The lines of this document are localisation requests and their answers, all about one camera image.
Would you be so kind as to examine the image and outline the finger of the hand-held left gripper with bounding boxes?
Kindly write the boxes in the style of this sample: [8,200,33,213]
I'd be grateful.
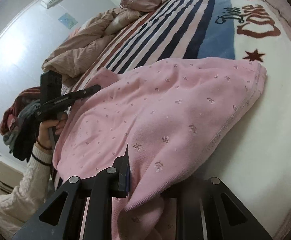
[43,92,90,107]
[68,85,101,98]

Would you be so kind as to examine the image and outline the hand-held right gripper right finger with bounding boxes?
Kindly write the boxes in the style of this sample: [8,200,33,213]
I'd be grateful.
[158,177,273,240]

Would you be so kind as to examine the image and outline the pink satin cloth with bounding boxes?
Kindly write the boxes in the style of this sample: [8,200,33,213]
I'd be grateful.
[120,0,164,12]

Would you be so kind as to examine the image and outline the small blue wall poster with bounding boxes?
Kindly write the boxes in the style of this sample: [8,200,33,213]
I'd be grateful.
[58,12,77,28]

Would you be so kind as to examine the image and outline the person's left hand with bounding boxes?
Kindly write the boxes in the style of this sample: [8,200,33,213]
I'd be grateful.
[37,112,68,150]

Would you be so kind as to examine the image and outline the black hair tie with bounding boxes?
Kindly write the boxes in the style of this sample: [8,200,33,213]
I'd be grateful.
[31,152,51,166]

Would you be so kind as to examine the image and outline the dark cloth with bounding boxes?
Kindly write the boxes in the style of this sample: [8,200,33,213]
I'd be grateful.
[12,120,40,160]

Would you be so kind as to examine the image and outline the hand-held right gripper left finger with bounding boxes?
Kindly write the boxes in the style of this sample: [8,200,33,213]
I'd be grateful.
[11,144,131,240]

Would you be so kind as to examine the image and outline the pink floral garment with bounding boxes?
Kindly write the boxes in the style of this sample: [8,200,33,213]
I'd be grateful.
[53,57,268,240]

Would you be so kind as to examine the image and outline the person's left forearm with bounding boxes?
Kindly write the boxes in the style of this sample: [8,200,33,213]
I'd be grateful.
[0,144,55,233]

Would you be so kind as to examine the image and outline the red and grey clothes pile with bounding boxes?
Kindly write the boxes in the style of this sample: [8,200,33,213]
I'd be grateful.
[3,99,42,153]

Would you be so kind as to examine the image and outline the beige duvet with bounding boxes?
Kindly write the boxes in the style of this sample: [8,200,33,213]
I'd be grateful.
[42,8,146,87]

